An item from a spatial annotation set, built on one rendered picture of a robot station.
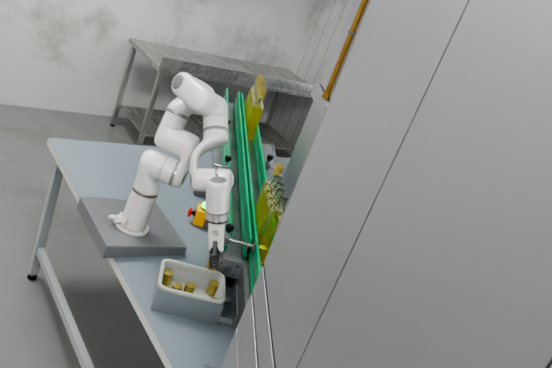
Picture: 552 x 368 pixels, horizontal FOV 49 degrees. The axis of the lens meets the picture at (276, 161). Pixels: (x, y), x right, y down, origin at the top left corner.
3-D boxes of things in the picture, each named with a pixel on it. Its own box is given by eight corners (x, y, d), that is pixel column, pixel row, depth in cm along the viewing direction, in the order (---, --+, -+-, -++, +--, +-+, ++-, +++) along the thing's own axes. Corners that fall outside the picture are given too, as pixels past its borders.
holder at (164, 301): (232, 328, 200) (240, 310, 197) (150, 309, 194) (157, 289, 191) (231, 297, 216) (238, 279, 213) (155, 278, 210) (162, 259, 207)
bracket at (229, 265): (236, 280, 214) (243, 264, 212) (211, 273, 212) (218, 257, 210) (236, 274, 218) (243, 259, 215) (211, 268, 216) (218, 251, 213)
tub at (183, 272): (217, 324, 198) (225, 303, 195) (149, 308, 194) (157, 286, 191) (218, 292, 214) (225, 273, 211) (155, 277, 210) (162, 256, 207)
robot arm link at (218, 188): (204, 164, 199) (233, 165, 201) (203, 194, 203) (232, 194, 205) (207, 183, 186) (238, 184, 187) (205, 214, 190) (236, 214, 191)
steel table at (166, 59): (296, 170, 561) (329, 88, 532) (132, 159, 462) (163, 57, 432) (261, 139, 606) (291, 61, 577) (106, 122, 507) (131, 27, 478)
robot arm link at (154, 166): (135, 180, 225) (149, 142, 219) (167, 195, 225) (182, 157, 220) (126, 189, 215) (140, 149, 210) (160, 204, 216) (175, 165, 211)
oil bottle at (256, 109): (251, 140, 328) (269, 93, 318) (241, 138, 327) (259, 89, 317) (250, 137, 333) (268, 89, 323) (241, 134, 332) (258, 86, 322)
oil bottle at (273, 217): (266, 264, 218) (287, 214, 211) (251, 260, 217) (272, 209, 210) (265, 256, 223) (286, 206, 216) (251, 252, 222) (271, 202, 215)
